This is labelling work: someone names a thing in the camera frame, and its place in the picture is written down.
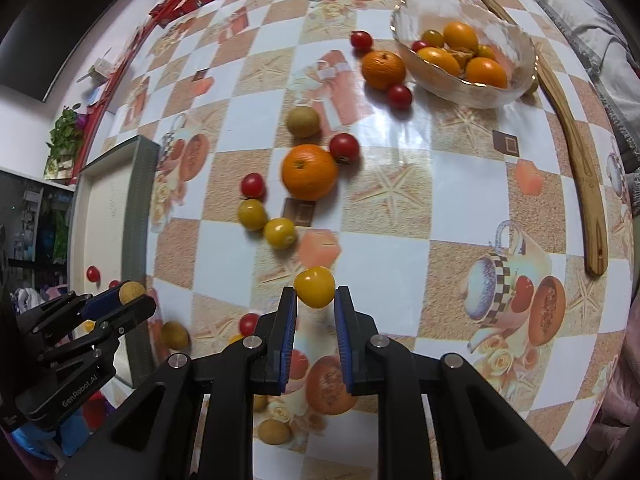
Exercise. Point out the clear glass bowl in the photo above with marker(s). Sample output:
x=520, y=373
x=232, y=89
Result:
x=450, y=85

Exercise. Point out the tan longan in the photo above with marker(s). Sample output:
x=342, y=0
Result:
x=132, y=290
x=272, y=431
x=174, y=335

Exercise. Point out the green potted plant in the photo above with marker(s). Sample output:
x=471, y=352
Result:
x=65, y=132

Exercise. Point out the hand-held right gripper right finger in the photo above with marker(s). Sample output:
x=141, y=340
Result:
x=344, y=340

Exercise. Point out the grey blanket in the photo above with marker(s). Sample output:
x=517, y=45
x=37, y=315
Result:
x=585, y=15

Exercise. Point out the red cherry tomato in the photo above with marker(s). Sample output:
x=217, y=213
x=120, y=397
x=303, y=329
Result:
x=92, y=273
x=247, y=323
x=419, y=46
x=361, y=39
x=344, y=147
x=399, y=96
x=253, y=185

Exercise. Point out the yellow cherry tomato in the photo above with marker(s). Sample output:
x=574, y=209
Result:
x=485, y=51
x=433, y=37
x=279, y=232
x=314, y=286
x=252, y=214

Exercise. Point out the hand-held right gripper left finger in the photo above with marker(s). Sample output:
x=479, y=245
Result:
x=287, y=340

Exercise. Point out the small orange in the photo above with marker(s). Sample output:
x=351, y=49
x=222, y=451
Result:
x=486, y=72
x=383, y=69
x=460, y=35
x=438, y=60

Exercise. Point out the grey rimmed tray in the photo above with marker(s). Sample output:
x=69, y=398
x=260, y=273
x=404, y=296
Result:
x=140, y=195

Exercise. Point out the large orange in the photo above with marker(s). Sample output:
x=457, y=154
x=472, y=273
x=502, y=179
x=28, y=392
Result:
x=309, y=171

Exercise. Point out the long wooden back scratcher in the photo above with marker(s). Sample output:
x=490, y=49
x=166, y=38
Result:
x=575, y=135

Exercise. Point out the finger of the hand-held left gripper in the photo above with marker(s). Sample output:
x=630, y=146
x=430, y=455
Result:
x=132, y=310
x=100, y=302

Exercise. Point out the brown green kiwi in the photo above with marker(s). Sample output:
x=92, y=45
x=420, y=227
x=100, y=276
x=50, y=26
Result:
x=303, y=121

